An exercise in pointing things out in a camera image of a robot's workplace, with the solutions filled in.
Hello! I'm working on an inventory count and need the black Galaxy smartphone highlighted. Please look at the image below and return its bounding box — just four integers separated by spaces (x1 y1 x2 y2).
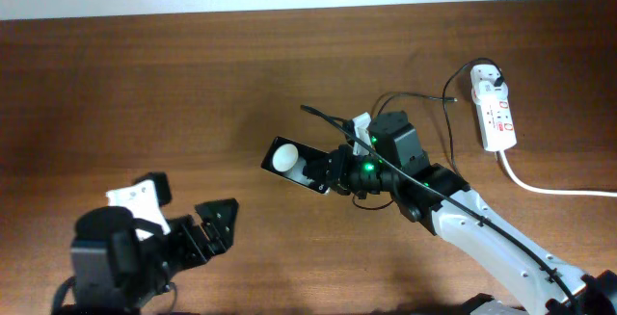
260 136 330 195

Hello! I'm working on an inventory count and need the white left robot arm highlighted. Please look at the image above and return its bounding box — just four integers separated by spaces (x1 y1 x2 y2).
50 198 239 315

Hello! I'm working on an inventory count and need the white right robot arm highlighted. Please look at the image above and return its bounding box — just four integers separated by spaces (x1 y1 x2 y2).
303 112 616 314

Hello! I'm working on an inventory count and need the white power strip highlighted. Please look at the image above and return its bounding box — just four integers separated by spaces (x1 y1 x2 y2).
470 65 517 152

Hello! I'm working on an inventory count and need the white power strip cord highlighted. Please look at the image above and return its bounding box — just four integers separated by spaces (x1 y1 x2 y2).
496 149 617 198

